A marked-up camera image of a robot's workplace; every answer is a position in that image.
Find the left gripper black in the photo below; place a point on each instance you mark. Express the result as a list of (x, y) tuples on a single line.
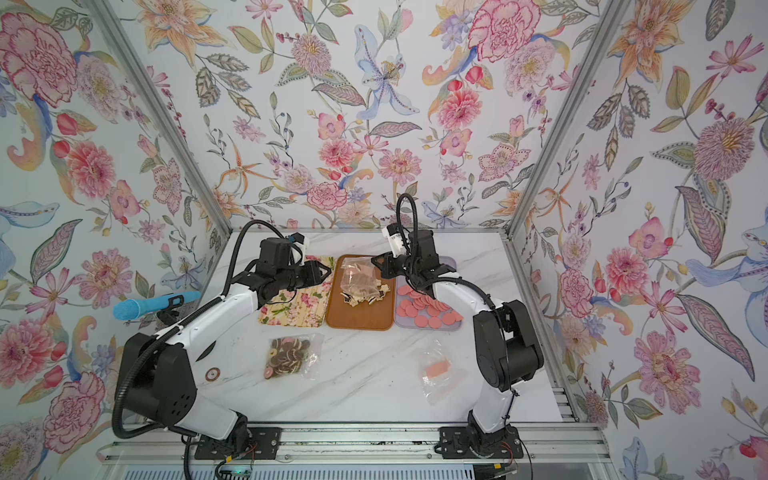
[(314, 272)]

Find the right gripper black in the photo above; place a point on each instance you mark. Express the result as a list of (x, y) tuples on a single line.
[(389, 269)]

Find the bag of cream cookies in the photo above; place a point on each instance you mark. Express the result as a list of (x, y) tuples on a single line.
[(358, 272)]

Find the bag of pink cookies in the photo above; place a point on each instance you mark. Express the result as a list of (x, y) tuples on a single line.
[(438, 375)]

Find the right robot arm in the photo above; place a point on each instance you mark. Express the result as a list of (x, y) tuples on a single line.
[(506, 345)]

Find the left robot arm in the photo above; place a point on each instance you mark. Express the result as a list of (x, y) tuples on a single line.
[(156, 387)]

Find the pile of pink cookies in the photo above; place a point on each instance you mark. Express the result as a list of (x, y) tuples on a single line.
[(427, 306)]

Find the pile of cream star cookies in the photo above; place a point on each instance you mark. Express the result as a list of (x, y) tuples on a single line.
[(355, 296)]

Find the bag of brown cookies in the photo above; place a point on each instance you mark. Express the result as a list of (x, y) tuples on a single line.
[(292, 355)]

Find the lilac plastic tray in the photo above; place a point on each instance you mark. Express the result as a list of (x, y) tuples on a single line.
[(432, 306)]

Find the floral pattern tray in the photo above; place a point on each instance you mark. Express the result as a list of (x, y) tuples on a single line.
[(303, 309)]

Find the black microphone stand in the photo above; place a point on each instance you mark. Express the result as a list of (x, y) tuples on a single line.
[(170, 314)]

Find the blue microphone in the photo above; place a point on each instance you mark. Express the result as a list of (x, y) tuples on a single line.
[(131, 309)]

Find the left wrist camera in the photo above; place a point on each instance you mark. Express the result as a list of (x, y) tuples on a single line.
[(298, 245)]

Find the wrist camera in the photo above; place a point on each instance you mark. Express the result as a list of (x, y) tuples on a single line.
[(298, 245), (392, 234)]

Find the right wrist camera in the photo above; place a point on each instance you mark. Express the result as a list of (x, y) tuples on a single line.
[(392, 234)]

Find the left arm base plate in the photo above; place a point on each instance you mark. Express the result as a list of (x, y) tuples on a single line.
[(254, 443)]

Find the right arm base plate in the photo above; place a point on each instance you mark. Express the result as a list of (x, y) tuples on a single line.
[(467, 443)]

